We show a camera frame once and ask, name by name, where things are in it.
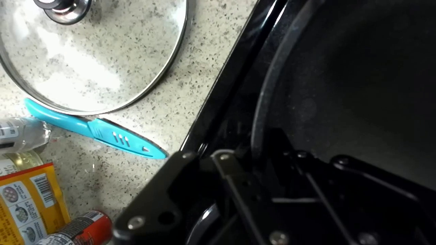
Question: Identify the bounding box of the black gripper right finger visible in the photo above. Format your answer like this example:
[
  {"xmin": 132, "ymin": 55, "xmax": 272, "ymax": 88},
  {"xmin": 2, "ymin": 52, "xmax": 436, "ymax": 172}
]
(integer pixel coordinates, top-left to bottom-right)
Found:
[{"xmin": 264, "ymin": 127, "xmax": 436, "ymax": 245}]

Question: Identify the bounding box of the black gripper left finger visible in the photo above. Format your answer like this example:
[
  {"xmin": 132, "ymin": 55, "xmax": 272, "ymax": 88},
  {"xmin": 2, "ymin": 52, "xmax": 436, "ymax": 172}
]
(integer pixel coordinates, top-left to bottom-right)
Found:
[{"xmin": 110, "ymin": 148, "xmax": 291, "ymax": 245}]

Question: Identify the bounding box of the black frying pan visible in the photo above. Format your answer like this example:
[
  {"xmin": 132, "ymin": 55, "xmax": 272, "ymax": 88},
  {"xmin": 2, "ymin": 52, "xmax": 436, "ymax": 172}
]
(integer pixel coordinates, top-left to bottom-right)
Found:
[{"xmin": 250, "ymin": 0, "xmax": 436, "ymax": 191}]

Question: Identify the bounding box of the small black-capped bottle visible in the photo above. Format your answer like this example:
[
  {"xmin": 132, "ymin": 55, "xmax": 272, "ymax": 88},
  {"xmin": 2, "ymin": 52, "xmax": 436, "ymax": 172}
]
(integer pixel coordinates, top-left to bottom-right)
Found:
[{"xmin": 38, "ymin": 209, "xmax": 114, "ymax": 245}]

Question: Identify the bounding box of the teal kitchen knife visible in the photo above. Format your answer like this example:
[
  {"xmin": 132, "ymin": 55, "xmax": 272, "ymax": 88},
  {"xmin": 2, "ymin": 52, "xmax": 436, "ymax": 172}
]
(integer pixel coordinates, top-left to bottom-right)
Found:
[{"xmin": 23, "ymin": 96, "xmax": 170, "ymax": 160}]

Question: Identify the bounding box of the yellow spice bag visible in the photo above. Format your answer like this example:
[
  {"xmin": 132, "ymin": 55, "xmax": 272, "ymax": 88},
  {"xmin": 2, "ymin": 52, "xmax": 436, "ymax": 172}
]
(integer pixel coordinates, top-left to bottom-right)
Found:
[{"xmin": 0, "ymin": 161, "xmax": 72, "ymax": 245}]

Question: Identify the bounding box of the tall clear oil bottle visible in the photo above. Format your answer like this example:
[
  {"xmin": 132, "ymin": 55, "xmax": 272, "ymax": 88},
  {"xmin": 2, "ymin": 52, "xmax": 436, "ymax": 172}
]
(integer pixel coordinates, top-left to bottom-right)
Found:
[{"xmin": 0, "ymin": 148, "xmax": 44, "ymax": 176}]

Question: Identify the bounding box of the black electric stove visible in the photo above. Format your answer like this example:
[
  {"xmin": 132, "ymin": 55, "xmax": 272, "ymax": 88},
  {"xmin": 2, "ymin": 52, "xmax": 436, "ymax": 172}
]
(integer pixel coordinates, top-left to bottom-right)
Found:
[{"xmin": 178, "ymin": 0, "xmax": 436, "ymax": 245}]

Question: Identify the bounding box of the green-capped white bottle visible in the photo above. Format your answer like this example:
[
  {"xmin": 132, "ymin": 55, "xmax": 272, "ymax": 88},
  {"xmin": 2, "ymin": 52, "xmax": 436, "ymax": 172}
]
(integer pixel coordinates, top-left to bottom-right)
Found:
[{"xmin": 0, "ymin": 116, "xmax": 51, "ymax": 153}]

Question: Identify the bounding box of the large glass pot lid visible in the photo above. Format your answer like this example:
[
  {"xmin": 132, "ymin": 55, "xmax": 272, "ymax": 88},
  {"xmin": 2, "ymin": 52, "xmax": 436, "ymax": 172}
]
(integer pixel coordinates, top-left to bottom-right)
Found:
[{"xmin": 0, "ymin": 0, "xmax": 190, "ymax": 116}]

